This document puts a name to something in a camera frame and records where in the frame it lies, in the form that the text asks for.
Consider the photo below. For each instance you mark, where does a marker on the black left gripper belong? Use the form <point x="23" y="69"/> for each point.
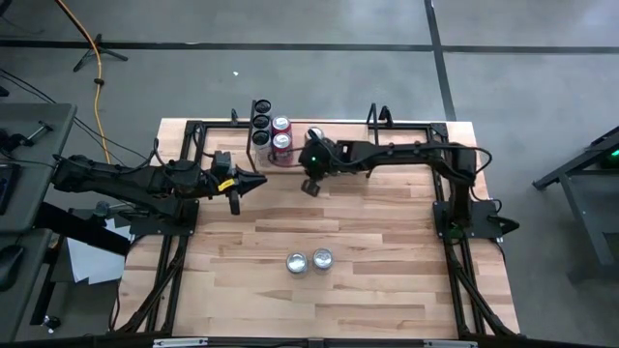
<point x="225" y="162"/>

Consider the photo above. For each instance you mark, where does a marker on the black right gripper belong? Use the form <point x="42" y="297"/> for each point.
<point x="316" y="162"/>

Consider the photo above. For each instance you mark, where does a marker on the red cola can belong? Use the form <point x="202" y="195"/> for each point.
<point x="281" y="124"/>
<point x="282" y="141"/>

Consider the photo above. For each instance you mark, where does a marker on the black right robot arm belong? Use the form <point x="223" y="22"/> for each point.
<point x="401" y="150"/>

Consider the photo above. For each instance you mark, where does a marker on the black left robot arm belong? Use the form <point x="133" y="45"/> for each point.
<point x="121" y="181"/>

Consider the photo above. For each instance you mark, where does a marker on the wooden shelf with black legs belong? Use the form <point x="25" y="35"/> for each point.
<point x="355" y="131"/>

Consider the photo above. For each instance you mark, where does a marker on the yellow tape label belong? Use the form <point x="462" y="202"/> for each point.
<point x="226" y="184"/>

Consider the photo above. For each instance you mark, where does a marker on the black table clamp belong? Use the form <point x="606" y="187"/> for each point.
<point x="234" y="117"/>
<point x="386" y="116"/>

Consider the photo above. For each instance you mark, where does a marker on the silver Diet Coke can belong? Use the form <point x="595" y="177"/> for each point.
<point x="296" y="262"/>
<point x="322" y="258"/>

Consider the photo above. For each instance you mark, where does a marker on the white paper sheet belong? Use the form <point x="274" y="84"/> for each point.
<point x="115" y="226"/>
<point x="94" y="263"/>

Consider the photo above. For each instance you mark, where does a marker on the black flat bar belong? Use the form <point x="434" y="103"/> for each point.
<point x="82" y="229"/>

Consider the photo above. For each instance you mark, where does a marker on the black tripod stand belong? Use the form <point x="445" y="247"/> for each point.
<point x="99" y="48"/>

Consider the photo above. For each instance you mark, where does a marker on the grey side desk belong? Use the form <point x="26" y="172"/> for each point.
<point x="43" y="145"/>

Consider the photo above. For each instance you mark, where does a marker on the dark grey desk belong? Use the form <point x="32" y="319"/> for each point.
<point x="38" y="251"/>

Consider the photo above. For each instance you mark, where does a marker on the black round knob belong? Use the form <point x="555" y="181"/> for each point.
<point x="50" y="323"/>

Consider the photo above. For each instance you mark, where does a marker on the black keyboard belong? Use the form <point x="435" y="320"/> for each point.
<point x="6" y="186"/>

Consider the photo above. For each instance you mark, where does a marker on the black computer mouse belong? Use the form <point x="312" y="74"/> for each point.
<point x="9" y="266"/>

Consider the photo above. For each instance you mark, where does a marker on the dark grey equipment cart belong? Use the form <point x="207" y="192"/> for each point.
<point x="587" y="203"/>

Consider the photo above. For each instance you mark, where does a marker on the green indicator light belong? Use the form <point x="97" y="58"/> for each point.
<point x="615" y="153"/>

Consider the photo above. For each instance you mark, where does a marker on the black aluminium table frame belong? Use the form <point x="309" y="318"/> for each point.
<point x="411" y="126"/>

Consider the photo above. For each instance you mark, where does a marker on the silver metal bracket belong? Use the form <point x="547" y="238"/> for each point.
<point x="450" y="344"/>
<point x="180" y="342"/>

